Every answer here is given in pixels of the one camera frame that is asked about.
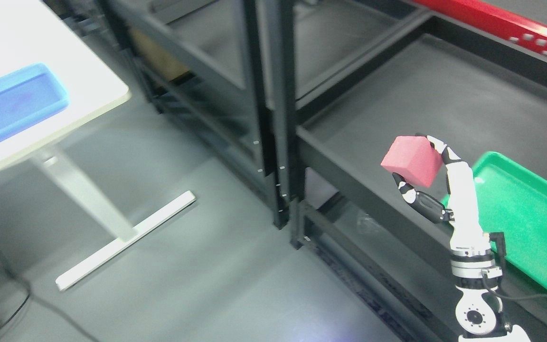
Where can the pink foam block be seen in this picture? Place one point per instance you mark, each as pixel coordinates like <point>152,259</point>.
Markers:
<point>414,158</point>

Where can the black metal shelf rack right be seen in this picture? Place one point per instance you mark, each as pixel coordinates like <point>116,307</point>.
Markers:
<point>348,76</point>

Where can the red metal conveyor beam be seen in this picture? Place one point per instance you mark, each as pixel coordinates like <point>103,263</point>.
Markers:
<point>502,23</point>

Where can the black metal shelf rack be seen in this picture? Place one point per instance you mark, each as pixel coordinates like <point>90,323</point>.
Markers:
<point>348,76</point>
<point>230,63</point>

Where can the green plastic tray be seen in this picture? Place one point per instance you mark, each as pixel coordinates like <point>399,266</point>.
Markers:
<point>513,200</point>

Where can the black metal shelf rack left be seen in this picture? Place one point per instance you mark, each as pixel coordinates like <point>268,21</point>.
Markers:
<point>230,63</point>

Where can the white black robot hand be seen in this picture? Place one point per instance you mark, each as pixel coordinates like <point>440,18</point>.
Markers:
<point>468,238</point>

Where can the blue plastic tray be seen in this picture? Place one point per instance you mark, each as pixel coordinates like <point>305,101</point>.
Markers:
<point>28,96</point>

